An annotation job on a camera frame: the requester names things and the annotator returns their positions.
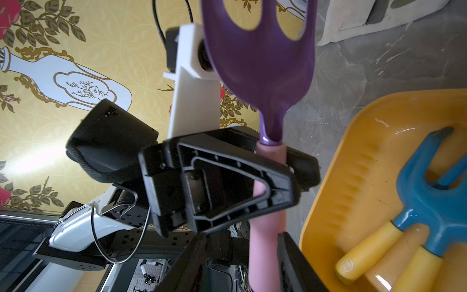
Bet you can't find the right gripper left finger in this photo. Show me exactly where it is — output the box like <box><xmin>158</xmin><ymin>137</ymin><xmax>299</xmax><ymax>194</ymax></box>
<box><xmin>155</xmin><ymin>233</ymin><xmax>207</xmax><ymax>292</ymax></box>

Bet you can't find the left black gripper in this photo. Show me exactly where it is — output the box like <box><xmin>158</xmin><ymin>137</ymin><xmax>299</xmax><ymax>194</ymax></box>
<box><xmin>66</xmin><ymin>99</ymin><xmax>164</xmax><ymax>228</ymax></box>

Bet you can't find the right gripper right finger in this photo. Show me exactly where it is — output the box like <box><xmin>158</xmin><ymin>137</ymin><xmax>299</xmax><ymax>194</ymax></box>
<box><xmin>277</xmin><ymin>232</ymin><xmax>328</xmax><ymax>292</ymax></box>

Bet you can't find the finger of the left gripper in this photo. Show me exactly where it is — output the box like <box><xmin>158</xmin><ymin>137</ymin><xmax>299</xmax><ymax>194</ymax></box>
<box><xmin>207</xmin><ymin>126</ymin><xmax>321</xmax><ymax>192</ymax></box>
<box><xmin>138</xmin><ymin>131</ymin><xmax>300</xmax><ymax>237</ymax></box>

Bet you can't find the purple rake pink handle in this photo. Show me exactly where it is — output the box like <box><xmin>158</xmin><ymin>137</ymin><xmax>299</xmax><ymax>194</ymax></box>
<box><xmin>200</xmin><ymin>0</ymin><xmax>318</xmax><ymax>292</ymax></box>

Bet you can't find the teal rake yellow handle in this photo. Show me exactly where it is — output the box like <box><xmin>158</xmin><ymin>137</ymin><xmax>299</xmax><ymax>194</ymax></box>
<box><xmin>334</xmin><ymin>127</ymin><xmax>467</xmax><ymax>292</ymax></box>
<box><xmin>390</xmin><ymin>153</ymin><xmax>467</xmax><ymax>292</ymax></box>

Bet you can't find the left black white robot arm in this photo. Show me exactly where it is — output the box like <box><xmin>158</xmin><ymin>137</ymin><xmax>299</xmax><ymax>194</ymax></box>
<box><xmin>35</xmin><ymin>99</ymin><xmax>321</xmax><ymax>271</ymax></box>

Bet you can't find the yellow plastic storage tray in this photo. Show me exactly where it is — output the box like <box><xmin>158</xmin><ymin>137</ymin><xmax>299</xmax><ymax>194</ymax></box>
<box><xmin>300</xmin><ymin>89</ymin><xmax>467</xmax><ymax>292</ymax></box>

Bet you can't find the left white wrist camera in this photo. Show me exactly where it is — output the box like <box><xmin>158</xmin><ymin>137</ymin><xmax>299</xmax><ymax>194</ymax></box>
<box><xmin>164</xmin><ymin>24</ymin><xmax>221</xmax><ymax>139</ymax></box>

